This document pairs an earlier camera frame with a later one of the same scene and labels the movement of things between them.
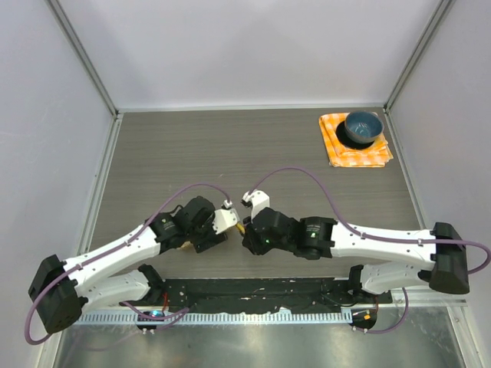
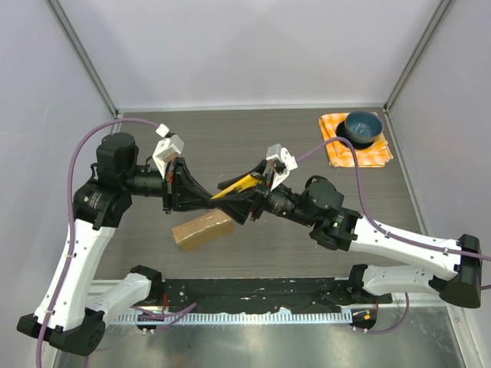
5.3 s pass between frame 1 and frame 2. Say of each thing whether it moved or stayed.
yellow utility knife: moved
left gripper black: moved
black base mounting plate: stayed
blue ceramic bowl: stayed
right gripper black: moved
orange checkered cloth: stayed
